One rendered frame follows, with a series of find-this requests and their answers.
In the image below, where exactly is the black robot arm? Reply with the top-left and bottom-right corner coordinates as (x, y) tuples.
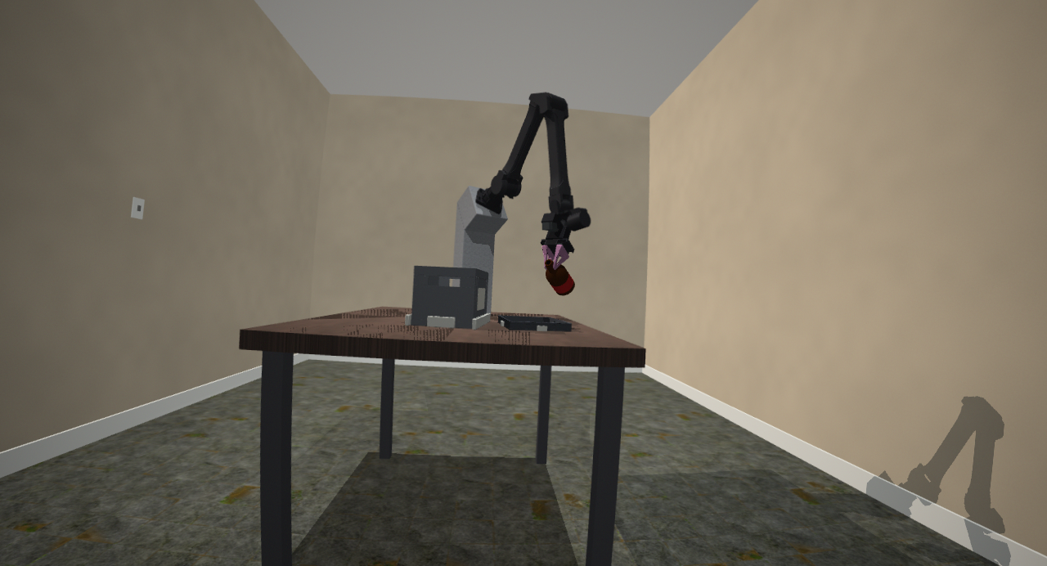
(475, 92), (591, 239)

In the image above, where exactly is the brown glass bottle with red label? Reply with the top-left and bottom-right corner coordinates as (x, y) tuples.
(545, 259), (575, 295)

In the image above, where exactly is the dark grey divided crate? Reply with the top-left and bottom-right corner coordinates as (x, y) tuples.
(411, 266), (488, 329)

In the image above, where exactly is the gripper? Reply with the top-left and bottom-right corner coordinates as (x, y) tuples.
(541, 237), (574, 270)

